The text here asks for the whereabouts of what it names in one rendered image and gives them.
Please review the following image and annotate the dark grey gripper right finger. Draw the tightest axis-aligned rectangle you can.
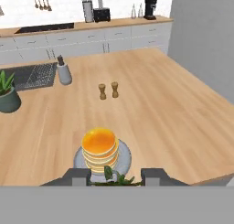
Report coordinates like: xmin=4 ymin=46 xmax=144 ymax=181
xmin=140 ymin=168 xmax=190 ymax=187

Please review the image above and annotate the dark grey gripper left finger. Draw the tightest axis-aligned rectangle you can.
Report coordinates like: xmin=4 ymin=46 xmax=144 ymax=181
xmin=40 ymin=167 xmax=92 ymax=187

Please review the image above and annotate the golden pancake stack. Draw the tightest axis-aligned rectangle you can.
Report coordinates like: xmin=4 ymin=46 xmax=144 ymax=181
xmin=80 ymin=127 xmax=120 ymax=175

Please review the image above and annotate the grey round plate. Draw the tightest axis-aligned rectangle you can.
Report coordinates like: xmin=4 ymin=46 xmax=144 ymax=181
xmin=73 ymin=138 xmax=133 ymax=183

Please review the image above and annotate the green leafy plant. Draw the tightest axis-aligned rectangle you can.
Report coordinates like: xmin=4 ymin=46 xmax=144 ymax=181
xmin=88 ymin=165 xmax=144 ymax=187

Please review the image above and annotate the wooden salt shaker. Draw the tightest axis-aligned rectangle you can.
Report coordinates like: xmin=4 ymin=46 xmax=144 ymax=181
xmin=98 ymin=83 xmax=107 ymax=101

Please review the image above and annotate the wooden pepper shaker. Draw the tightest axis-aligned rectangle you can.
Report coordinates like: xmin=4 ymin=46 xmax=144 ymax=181
xmin=111 ymin=81 xmax=120 ymax=99

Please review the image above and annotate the grey soap dispenser bottle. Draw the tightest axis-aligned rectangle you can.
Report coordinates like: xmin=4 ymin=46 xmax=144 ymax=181
xmin=56 ymin=55 xmax=73 ymax=86

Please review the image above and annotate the potted plant in green pot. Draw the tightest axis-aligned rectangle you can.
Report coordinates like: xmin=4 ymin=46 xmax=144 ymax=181
xmin=0 ymin=69 xmax=22 ymax=114

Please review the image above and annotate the white base cupboard run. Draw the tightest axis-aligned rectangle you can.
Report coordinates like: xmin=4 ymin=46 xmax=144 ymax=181
xmin=0 ymin=21 xmax=174 ymax=66

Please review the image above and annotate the black hob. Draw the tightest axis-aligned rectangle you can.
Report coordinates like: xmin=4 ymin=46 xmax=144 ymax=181
xmin=14 ymin=22 xmax=75 ymax=35

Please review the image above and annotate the black toaster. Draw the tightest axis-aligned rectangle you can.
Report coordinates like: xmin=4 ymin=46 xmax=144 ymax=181
xmin=92 ymin=7 xmax=112 ymax=23

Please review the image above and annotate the silver paper towel canister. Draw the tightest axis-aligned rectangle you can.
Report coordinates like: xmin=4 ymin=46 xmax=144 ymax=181
xmin=81 ymin=0 xmax=95 ymax=24

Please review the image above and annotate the black coffee machine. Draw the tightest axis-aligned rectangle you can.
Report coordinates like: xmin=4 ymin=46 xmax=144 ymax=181
xmin=143 ymin=0 xmax=158 ymax=21

